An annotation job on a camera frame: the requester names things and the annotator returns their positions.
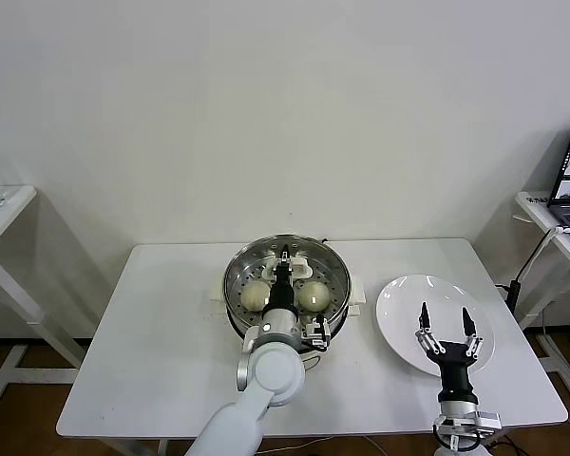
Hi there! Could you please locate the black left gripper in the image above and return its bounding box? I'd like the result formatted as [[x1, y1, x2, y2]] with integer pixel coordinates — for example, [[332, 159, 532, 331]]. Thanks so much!
[[267, 243, 297, 314]]

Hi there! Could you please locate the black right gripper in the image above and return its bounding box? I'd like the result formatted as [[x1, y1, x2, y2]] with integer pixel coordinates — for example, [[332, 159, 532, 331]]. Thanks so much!
[[413, 301, 485, 406]]

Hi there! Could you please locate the round glass pot lid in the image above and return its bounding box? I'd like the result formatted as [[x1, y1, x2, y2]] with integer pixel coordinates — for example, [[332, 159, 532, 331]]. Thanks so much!
[[223, 233, 353, 336]]

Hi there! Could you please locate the white steamed baozi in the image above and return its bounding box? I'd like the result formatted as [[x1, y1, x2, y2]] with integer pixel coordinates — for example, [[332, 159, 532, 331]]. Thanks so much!
[[297, 281, 332, 314], [240, 280, 272, 313]]

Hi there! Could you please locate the stainless steel steamer basket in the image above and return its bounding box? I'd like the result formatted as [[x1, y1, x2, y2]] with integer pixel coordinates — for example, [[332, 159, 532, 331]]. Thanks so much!
[[223, 233, 353, 344]]

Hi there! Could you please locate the round white plate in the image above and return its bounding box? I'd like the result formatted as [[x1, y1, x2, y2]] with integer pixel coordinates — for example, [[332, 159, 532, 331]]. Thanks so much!
[[375, 274, 496, 379]]

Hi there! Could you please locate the white side table with jar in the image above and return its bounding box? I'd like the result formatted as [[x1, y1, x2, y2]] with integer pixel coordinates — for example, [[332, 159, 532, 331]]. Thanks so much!
[[0, 183, 89, 412]]

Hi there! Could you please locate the black cable with adapter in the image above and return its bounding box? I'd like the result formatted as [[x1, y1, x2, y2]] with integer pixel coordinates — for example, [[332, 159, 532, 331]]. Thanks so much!
[[496, 231, 552, 313]]

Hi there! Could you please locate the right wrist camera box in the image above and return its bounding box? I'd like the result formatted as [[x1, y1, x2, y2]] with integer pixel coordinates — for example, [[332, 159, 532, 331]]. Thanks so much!
[[473, 410, 503, 432]]

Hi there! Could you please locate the white laptop cable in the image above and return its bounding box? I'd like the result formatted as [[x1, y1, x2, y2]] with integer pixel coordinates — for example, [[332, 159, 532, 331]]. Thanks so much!
[[545, 226, 570, 253]]

